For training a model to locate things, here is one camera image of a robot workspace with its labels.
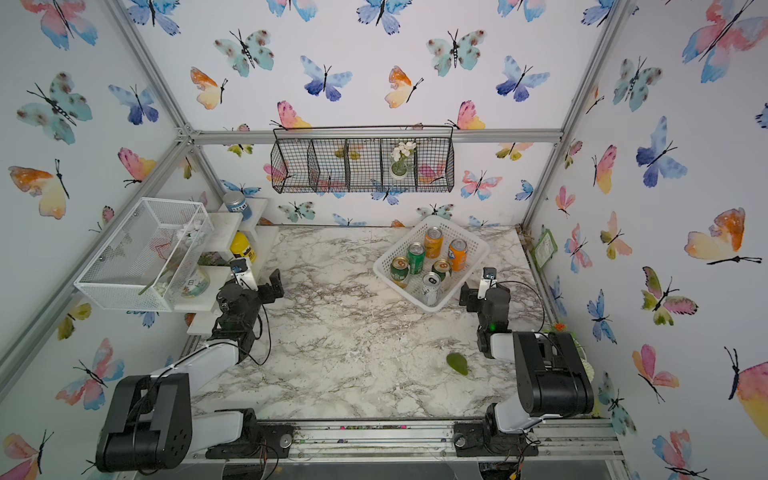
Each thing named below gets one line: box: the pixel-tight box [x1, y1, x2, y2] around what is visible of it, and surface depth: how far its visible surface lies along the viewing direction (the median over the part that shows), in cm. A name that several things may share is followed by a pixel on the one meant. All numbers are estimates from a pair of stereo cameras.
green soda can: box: [408, 242, 426, 275], surface depth 101 cm
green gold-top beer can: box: [390, 256, 409, 289], surface depth 98 cm
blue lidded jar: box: [223, 191, 253, 221], surface depth 100 cm
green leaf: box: [446, 352, 468, 376], surface depth 88 cm
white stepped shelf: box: [172, 197, 279, 334], surface depth 96 cm
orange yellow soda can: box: [425, 226, 444, 259], surface depth 106 cm
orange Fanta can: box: [448, 244, 467, 271], surface depth 103 cm
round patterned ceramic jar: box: [181, 265, 210, 298], surface depth 83 cm
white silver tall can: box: [422, 272, 441, 307], surface depth 89 cm
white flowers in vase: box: [390, 141, 417, 179], surface depth 91 cm
